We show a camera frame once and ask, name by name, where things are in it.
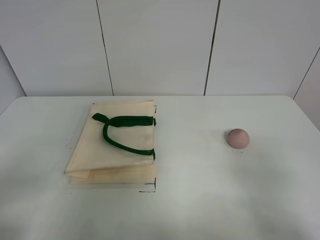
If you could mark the white linen bag green handles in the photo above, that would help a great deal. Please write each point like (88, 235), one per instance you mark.
(96, 161)

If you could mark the pink peach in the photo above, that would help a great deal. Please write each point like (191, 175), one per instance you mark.
(238, 138)

